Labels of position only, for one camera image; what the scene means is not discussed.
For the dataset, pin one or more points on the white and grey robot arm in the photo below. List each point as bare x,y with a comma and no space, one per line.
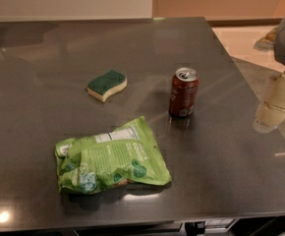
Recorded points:
271,112

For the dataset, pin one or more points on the red coke can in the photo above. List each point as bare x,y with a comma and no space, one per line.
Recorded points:
184,88

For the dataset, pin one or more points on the green and yellow sponge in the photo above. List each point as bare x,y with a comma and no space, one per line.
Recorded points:
106,85

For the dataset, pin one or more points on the green chip bag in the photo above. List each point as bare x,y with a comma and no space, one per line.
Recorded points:
129,154

